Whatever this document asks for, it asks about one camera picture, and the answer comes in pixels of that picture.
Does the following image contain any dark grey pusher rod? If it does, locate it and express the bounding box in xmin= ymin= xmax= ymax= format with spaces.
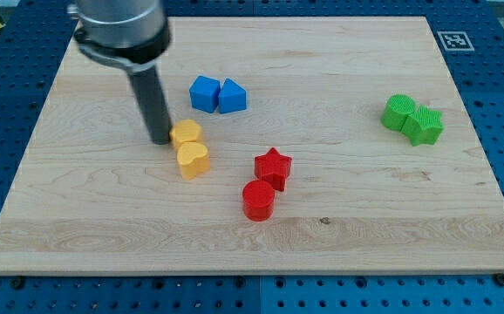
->
xmin=129 ymin=65 xmax=172 ymax=145

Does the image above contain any yellow hexagon block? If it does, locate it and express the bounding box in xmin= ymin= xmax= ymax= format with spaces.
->
xmin=169 ymin=119 xmax=203 ymax=150

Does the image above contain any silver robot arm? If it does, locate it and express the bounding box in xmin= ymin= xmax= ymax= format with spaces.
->
xmin=67 ymin=0 xmax=172 ymax=145

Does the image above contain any blue cube block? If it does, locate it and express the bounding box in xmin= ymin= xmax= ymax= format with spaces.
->
xmin=189 ymin=76 xmax=221 ymax=113

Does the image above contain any blue triangle block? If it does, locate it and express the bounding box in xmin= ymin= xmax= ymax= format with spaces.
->
xmin=219 ymin=78 xmax=247 ymax=113

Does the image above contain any yellow heart block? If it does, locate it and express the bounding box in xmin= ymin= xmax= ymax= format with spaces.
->
xmin=177 ymin=142 xmax=210 ymax=180

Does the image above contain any red star block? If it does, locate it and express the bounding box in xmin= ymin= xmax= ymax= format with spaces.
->
xmin=254 ymin=147 xmax=292 ymax=192

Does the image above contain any red cylinder block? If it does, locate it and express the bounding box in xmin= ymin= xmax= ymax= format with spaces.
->
xmin=242 ymin=180 xmax=275 ymax=222

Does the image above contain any wooden board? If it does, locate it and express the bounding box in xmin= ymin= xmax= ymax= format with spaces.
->
xmin=0 ymin=17 xmax=504 ymax=276

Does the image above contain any green cylinder block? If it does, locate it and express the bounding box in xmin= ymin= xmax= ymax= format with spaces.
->
xmin=381 ymin=94 xmax=416 ymax=131

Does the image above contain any green star block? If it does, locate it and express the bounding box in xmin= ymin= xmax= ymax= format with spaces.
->
xmin=401 ymin=106 xmax=444 ymax=147

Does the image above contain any white fiducial marker tag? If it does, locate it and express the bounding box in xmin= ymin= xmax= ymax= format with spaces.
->
xmin=437 ymin=31 xmax=474 ymax=51

